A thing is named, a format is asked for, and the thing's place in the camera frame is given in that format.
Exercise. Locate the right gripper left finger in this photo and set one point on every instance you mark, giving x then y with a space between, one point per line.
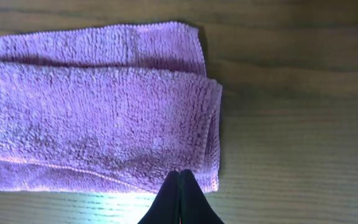
165 208

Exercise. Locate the purple microfiber cloth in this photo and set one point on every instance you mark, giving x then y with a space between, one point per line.
111 109

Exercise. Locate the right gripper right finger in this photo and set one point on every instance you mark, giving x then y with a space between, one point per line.
194 207

